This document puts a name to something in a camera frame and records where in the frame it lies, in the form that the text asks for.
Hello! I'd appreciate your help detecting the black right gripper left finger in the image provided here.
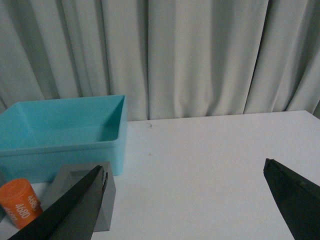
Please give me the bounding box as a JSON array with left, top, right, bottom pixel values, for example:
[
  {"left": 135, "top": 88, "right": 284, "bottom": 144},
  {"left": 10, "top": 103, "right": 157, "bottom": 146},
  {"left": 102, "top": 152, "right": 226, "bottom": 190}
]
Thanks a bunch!
[{"left": 10, "top": 165, "right": 107, "bottom": 240}]

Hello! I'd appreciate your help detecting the pale gray-green curtain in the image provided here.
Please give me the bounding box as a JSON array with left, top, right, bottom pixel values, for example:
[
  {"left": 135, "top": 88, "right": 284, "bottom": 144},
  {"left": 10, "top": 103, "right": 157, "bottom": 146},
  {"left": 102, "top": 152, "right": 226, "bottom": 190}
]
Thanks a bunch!
[{"left": 0, "top": 0, "right": 320, "bottom": 121}]

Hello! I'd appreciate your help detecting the gray block with square hole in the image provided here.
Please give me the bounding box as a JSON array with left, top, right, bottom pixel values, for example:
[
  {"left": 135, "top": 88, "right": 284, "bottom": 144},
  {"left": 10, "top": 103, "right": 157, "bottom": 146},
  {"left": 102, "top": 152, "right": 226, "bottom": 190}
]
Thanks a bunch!
[{"left": 41, "top": 161, "right": 116, "bottom": 232}]

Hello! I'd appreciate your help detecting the light blue plastic box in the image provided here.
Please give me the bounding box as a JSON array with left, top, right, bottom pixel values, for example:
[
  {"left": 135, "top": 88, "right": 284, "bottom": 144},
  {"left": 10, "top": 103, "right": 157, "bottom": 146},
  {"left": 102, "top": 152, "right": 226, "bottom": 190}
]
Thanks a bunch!
[{"left": 0, "top": 95, "right": 128, "bottom": 183}]

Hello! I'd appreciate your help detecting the orange cylinder part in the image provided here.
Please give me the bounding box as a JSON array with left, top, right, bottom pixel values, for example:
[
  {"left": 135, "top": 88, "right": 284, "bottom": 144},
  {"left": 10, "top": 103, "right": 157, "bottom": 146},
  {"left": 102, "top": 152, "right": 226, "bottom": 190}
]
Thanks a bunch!
[{"left": 0, "top": 178, "right": 43, "bottom": 230}]

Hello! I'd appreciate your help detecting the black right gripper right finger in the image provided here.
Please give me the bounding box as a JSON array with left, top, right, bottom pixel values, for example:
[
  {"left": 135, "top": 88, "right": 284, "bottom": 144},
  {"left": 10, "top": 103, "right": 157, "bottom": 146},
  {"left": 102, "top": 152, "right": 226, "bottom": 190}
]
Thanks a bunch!
[{"left": 263, "top": 158, "right": 320, "bottom": 240}]

